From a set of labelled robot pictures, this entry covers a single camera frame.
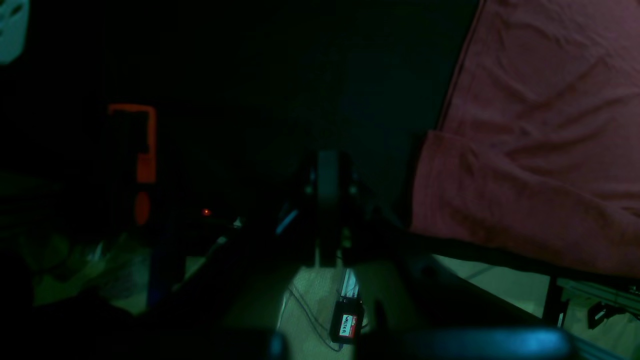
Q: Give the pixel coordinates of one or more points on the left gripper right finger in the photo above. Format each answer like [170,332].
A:
[368,225]

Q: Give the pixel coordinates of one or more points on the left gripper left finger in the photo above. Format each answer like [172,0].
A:
[297,228]

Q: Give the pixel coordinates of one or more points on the red long-sleeve T-shirt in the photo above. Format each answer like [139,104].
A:
[538,152]

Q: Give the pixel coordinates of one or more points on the black power adapter on floor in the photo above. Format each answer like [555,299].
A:
[347,321]

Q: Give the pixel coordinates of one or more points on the orange and black clamp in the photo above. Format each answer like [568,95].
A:
[132,164]

